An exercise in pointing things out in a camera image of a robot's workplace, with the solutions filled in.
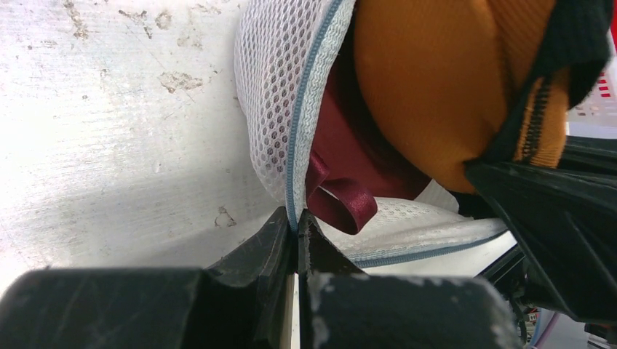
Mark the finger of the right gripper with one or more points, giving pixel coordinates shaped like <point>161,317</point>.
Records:
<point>564,220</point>

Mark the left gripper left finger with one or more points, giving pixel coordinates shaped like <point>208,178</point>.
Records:
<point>241,301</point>

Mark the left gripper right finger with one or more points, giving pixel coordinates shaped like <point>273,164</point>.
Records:
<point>340,306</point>

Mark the maroon satin bra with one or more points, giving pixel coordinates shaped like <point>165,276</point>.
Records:
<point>351,164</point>

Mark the blue-trim mesh laundry bag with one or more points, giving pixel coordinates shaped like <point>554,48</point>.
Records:
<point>283,52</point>

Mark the white plastic basket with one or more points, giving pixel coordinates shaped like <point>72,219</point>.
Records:
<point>595,117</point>

